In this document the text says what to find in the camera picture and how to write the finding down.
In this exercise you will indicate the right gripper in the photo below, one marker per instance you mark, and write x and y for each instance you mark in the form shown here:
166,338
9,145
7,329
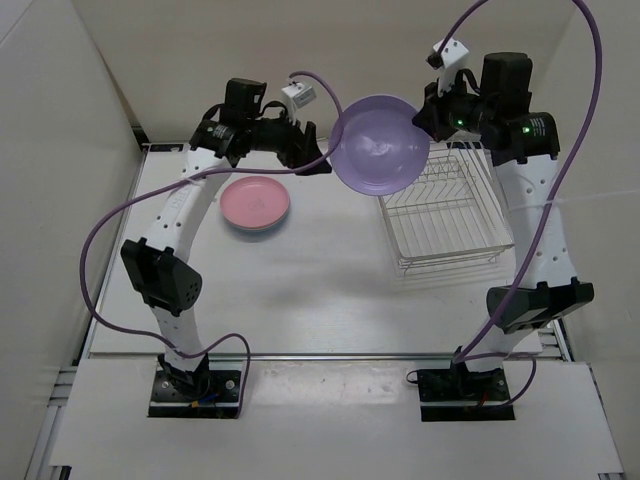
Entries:
431,117

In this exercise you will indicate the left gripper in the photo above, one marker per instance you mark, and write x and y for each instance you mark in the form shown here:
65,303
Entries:
294,139

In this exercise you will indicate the purple plate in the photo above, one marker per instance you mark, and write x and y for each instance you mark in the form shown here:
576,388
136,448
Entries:
377,151

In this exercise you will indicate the pink plate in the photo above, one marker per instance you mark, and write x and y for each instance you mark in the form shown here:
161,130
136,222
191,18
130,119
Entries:
254,201

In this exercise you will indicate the blue plate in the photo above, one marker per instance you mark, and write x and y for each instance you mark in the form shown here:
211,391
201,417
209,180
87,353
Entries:
276,224

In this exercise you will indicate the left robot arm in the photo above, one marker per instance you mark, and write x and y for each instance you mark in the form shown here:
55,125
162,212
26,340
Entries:
157,263

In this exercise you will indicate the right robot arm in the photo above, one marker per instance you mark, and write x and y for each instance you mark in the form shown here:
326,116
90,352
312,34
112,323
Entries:
524,148

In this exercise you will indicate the white zip tie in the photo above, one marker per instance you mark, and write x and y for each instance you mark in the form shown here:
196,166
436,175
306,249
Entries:
565,200

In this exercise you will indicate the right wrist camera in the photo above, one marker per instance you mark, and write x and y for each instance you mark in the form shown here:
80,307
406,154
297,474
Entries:
447,58

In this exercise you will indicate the metal wire dish rack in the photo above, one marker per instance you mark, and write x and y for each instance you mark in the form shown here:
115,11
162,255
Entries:
449,218

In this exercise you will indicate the aluminium frame rail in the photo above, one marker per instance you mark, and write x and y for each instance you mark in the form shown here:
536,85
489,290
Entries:
555,343

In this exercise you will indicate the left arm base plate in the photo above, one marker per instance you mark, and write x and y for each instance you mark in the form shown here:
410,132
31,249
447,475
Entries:
220,398

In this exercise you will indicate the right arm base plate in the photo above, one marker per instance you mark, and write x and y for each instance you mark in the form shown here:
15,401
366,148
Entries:
456,395

